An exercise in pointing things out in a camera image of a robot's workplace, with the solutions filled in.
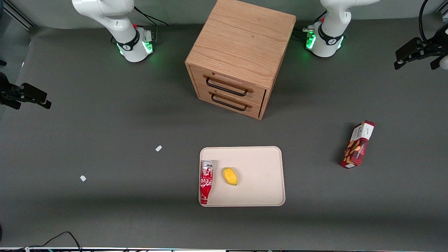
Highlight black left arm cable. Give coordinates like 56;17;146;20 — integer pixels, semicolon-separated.
419;0;431;44

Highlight yellow lemon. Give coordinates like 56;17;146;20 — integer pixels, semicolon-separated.
223;167;239;186

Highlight red cola can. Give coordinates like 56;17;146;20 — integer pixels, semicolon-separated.
199;160;215;205

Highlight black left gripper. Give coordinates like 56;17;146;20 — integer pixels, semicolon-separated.
394;23;448;70

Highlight wooden drawer front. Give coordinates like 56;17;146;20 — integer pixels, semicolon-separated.
190;64;267;105
197;86;264;118

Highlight black cable at table edge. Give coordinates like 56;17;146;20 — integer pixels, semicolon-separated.
0;231;83;252

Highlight red cookie box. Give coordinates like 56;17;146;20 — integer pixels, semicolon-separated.
340;120;376;170

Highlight black right arm base cable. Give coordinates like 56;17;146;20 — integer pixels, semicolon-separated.
134;6;169;27

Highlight wooden drawer cabinet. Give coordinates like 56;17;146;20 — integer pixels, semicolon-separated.
185;0;297;120

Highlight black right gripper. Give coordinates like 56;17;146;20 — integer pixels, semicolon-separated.
0;72;52;110

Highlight black left arm base cables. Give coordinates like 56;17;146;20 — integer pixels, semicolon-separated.
293;10;328;40

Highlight black drawer handle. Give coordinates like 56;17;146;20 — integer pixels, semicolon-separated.
205;77;249;97
211;93;248;112

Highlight beige plastic tray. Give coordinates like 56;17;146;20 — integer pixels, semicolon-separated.
199;146;286;207

